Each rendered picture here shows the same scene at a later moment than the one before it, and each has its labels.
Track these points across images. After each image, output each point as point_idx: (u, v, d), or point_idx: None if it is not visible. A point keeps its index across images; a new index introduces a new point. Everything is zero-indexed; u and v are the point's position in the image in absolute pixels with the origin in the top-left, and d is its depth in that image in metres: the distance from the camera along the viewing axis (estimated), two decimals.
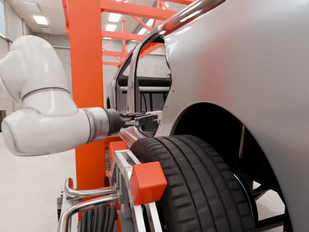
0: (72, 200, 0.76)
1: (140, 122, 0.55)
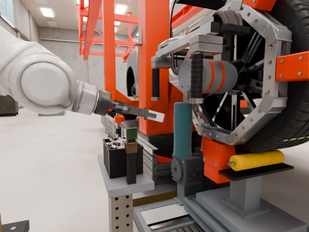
0: (166, 61, 0.89)
1: None
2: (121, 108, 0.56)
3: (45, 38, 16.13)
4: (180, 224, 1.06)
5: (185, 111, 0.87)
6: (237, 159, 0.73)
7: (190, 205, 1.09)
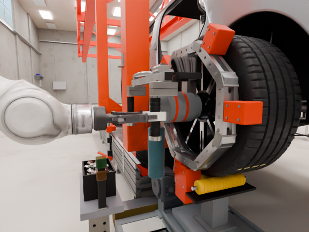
0: (139, 90, 0.96)
1: (125, 119, 0.57)
2: None
3: (44, 40, 16.21)
4: None
5: None
6: (199, 184, 0.81)
7: (167, 219, 1.17)
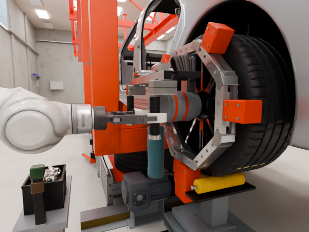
0: (139, 89, 0.96)
1: (121, 120, 0.56)
2: None
3: (41, 40, 16.11)
4: None
5: None
6: (199, 184, 0.81)
7: (168, 222, 1.14)
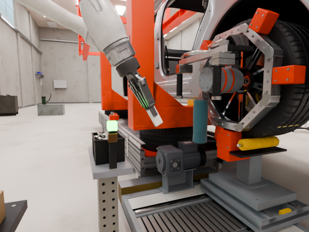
0: (187, 68, 1.14)
1: (143, 86, 0.59)
2: None
3: (45, 39, 16.27)
4: (162, 209, 1.20)
5: (203, 106, 1.13)
6: (244, 142, 0.99)
7: (206, 185, 1.32)
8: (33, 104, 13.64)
